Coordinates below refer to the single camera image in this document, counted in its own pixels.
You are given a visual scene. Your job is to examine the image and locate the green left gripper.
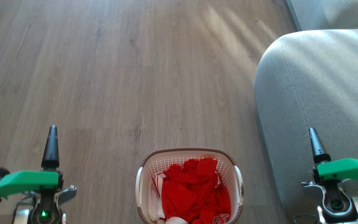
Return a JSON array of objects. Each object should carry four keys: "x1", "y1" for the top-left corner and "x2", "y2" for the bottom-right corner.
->
[{"x1": 0, "y1": 125, "x2": 64, "y2": 206}]

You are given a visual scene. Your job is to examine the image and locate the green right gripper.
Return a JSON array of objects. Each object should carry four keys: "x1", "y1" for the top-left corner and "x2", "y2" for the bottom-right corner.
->
[{"x1": 309, "y1": 127, "x2": 358, "y2": 195}]

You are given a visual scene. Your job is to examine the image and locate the white perforated laundry basket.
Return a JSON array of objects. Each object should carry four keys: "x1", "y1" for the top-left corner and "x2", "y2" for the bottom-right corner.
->
[{"x1": 135, "y1": 147, "x2": 245, "y2": 224}]

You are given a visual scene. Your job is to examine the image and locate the light grey sofa seat cushion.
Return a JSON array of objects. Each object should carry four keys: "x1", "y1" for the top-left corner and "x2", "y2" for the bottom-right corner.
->
[{"x1": 253, "y1": 28, "x2": 358, "y2": 224}]

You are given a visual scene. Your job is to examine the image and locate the white garment with red stripes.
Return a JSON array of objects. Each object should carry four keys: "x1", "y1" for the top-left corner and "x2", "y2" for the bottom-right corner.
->
[{"x1": 148, "y1": 172, "x2": 188, "y2": 224}]

